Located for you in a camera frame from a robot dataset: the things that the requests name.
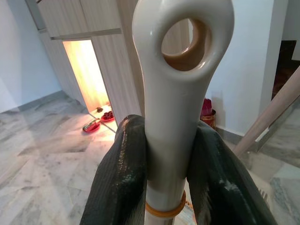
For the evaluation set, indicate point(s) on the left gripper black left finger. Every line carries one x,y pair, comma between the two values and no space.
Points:
117,178

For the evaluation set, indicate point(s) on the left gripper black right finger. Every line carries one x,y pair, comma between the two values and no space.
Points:
220,178

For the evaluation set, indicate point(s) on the red gold incense can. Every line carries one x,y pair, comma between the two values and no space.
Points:
210,119

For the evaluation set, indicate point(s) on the red plate with round cakes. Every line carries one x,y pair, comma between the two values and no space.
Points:
107,116

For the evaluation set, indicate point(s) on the small dark offering holder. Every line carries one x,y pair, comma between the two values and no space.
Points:
99,109

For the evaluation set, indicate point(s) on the red plate with silver packet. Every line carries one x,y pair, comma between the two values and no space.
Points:
91,127

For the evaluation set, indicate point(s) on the red incense stick bundle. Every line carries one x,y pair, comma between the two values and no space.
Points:
207,106

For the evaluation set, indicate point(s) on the light wooden cabinet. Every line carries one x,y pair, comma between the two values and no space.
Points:
93,21

